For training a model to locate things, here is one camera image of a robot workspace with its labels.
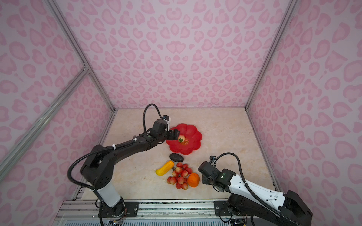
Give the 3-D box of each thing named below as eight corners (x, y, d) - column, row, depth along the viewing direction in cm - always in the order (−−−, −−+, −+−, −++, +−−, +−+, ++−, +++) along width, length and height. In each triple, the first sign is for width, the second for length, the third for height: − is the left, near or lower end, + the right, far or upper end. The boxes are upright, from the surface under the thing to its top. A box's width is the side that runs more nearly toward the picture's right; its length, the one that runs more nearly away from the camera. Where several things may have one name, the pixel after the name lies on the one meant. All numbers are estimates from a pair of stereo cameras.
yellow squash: (160, 179, 85) (159, 177, 82) (155, 173, 87) (154, 171, 85) (175, 166, 90) (175, 163, 87) (171, 160, 92) (170, 158, 90)
